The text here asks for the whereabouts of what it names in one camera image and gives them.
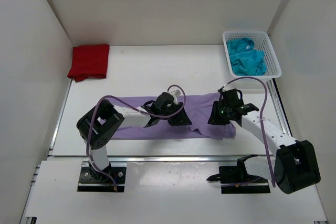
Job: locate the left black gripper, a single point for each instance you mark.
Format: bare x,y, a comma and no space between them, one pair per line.
182,119

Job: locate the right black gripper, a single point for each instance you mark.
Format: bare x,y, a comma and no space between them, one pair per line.
214,119

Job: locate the purple t shirt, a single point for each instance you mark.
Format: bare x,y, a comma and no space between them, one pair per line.
198,108

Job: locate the teal t shirt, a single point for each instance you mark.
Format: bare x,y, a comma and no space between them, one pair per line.
245,60

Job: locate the red t shirt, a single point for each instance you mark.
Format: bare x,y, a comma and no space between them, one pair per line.
89,61

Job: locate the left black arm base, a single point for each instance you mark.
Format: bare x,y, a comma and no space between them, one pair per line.
92,181

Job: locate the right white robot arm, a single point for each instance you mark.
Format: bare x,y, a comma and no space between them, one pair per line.
289,163

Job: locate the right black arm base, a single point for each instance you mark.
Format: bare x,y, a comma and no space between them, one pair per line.
236,180

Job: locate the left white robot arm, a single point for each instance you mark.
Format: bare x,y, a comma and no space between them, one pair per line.
98,126

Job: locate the white plastic basket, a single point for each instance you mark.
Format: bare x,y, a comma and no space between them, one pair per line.
262,42

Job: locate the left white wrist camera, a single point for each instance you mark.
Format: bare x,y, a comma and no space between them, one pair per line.
175,94

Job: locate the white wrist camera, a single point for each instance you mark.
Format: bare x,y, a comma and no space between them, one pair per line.
222,89
175,94

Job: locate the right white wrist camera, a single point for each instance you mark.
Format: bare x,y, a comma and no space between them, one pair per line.
222,89

